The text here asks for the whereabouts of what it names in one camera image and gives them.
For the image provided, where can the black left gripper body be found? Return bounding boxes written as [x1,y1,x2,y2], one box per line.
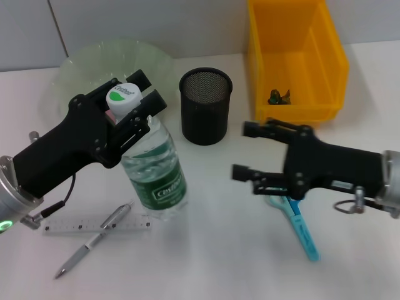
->
[12,93,124,169]

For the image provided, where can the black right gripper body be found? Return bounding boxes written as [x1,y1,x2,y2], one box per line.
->
[284,126,385,201]

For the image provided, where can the green plastic wrapper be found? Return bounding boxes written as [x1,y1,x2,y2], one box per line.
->
[266,88,292,106]

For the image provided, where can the clear green-label water bottle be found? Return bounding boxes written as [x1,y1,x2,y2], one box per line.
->
[105,82,188,222]

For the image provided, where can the blue teal scissors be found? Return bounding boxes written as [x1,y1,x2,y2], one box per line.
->
[265,193,320,262]

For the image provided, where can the black mesh pen holder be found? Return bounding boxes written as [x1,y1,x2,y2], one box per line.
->
[179,66,234,146]

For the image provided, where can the green wavy fruit plate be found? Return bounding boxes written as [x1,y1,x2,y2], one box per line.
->
[40,37,176,126]

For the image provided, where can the clear plastic ruler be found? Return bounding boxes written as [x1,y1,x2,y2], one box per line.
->
[42,213,154,238]

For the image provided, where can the grey white ballpoint pen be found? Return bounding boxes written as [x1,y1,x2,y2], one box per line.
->
[53,201,136,280]

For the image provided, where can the yellow plastic bin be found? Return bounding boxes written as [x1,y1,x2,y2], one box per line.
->
[247,0,350,123]

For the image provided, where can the right gripper cable with plug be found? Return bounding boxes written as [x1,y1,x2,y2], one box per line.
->
[333,186,384,215]

